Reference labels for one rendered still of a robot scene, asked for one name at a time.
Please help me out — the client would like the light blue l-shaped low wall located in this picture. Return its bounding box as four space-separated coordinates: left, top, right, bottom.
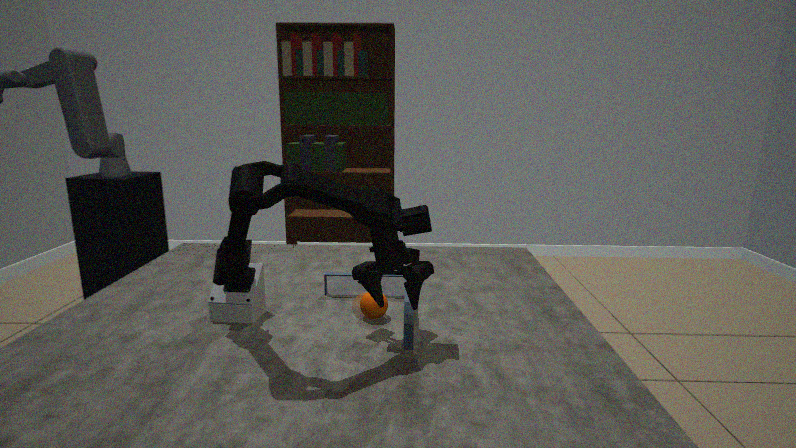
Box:
324 272 414 350

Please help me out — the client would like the clear low wall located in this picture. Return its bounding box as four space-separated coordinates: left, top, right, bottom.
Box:
326 276 405 297

